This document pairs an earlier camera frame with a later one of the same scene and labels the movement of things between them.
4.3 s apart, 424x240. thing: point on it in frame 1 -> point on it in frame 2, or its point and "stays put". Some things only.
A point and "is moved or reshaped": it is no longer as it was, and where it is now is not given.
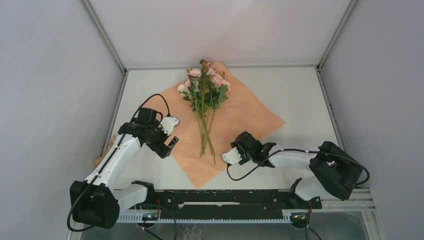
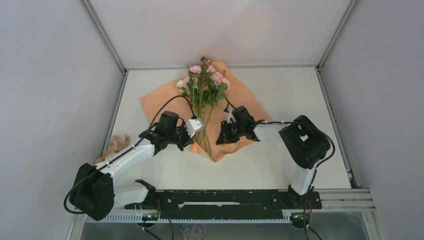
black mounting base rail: (231, 203) stays put
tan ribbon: (111, 143) stays put
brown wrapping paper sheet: (215, 109) is moved or reshaped
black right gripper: (244, 160) -> (224, 136)
